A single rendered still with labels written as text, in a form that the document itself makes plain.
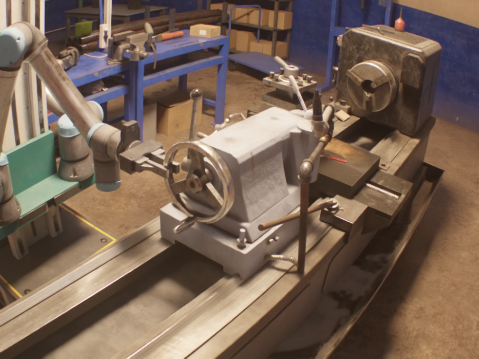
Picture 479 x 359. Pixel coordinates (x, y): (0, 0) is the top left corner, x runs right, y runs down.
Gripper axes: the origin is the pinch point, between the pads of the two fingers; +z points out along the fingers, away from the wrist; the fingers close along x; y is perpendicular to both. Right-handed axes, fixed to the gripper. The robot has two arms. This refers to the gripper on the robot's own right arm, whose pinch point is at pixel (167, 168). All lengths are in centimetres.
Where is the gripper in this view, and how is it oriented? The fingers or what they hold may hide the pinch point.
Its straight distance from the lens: 124.6
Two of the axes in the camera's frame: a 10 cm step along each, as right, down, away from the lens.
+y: -0.6, 8.7, 4.9
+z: 8.0, 3.4, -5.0
